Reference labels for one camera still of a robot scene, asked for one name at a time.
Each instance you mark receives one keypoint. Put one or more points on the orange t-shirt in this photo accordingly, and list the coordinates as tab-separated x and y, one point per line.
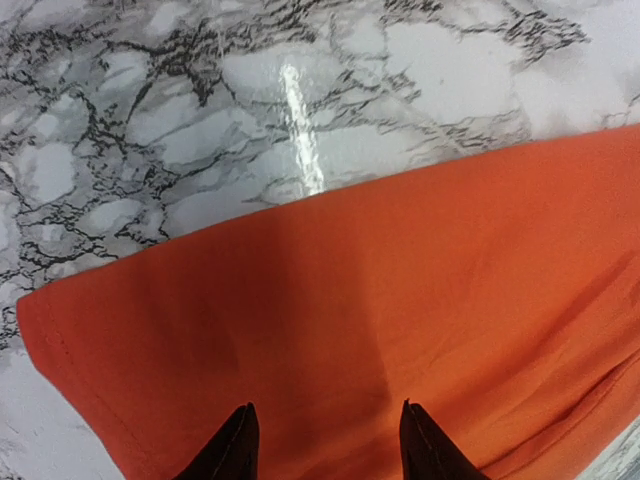
499	291

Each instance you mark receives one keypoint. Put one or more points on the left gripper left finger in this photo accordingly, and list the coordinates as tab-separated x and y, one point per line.
232	453

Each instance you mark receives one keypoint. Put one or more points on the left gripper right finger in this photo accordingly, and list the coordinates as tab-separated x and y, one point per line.
427	453

